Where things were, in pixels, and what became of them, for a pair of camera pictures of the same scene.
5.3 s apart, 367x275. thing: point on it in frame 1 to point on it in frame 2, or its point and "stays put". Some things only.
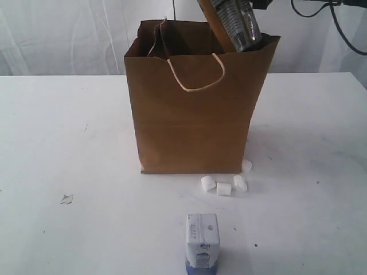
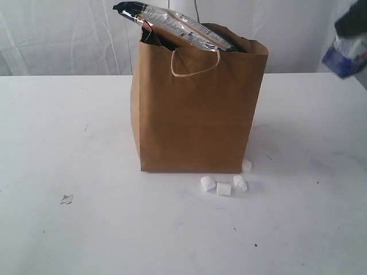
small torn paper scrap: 67,199 stays put
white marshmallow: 246,165 stays put
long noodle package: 235,20 to 174,23
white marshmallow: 223,189 stays put
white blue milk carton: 202,244 to 346,55
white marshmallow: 239,184 stays put
